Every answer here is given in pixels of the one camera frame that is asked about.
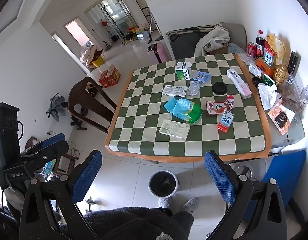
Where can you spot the dark wooden chair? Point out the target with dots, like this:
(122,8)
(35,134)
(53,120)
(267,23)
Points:
(90,100)

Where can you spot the yellow bin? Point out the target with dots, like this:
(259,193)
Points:
(97,62)

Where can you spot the red soda can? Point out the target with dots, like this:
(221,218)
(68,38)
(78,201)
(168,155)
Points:
(251,49)

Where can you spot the dark fleece clothing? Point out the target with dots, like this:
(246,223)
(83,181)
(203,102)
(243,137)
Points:
(136,225)

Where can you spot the black folding cot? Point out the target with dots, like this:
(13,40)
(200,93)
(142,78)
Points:
(184,43)

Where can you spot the blue red drink carton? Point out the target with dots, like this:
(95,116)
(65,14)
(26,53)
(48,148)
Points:
(226,122)

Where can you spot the black dumbbell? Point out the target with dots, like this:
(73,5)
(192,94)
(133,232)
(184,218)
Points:
(90,203)

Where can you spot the blue snack wrapper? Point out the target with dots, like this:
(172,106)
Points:
(202,76)

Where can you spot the clear plastic snack bag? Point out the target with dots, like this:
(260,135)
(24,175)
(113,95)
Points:
(291,93)

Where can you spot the gold jar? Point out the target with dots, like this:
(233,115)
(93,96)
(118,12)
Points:
(281,76)

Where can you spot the silver blister pack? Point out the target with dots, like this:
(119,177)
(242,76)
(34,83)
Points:
(194,88)

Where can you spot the red white snack packet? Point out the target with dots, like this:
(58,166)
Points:
(214,108)

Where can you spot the grey padded chair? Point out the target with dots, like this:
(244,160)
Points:
(238,35)

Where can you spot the blue green plastic bag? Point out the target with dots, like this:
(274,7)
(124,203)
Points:
(185,110)

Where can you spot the black round lid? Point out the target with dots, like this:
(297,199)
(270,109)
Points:
(219,88)

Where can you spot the red cardboard box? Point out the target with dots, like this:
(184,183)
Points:
(113,74)
(103,78)

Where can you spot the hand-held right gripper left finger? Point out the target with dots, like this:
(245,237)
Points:
(86,175)

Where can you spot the clear glass bottle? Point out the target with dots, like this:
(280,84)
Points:
(307,93)

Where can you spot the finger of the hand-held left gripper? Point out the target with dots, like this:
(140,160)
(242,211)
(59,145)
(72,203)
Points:
(53,140)
(52,150)

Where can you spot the beige jacket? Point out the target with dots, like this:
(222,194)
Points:
(215,38)

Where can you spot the black coat rack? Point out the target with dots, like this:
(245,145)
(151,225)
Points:
(110,22)

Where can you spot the orange white snack bag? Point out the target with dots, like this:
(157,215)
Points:
(281,117)

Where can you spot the small red white carton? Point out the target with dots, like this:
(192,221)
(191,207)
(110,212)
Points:
(229,103)

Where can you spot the yellow snack bag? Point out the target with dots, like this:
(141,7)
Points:
(277,46)

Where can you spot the cola bottle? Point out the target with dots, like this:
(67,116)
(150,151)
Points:
(259,43)

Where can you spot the orange box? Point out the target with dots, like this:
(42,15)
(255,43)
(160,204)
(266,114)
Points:
(264,68)

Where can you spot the white printed leaflet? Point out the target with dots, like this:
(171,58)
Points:
(174,128)
(174,90)

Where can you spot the grey fuzzy slipper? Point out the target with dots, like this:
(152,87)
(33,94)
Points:
(190,202)
(165,202)

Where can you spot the pile of white clothes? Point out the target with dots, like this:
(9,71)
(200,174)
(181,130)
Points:
(88,53)

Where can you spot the green white checkered tablecloth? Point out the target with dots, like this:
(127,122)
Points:
(149,110)

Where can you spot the pink suitcase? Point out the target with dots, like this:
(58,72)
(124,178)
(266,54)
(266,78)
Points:
(158,52)

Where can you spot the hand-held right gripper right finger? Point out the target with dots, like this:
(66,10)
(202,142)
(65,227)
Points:
(219,177)

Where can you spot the crumpled white tissue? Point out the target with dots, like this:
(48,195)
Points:
(267,96)

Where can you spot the grey cloth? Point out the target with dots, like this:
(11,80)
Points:
(55,106)

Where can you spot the long white pink box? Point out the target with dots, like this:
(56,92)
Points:
(239,83)

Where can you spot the small green box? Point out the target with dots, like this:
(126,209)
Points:
(269,81)

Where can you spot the black rectangular box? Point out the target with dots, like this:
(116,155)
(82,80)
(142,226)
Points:
(294,62)

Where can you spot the round black trash bin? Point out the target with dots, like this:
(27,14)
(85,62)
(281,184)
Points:
(162,183)

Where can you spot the blue white milk carton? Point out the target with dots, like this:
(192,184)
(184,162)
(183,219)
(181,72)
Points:
(269,58)

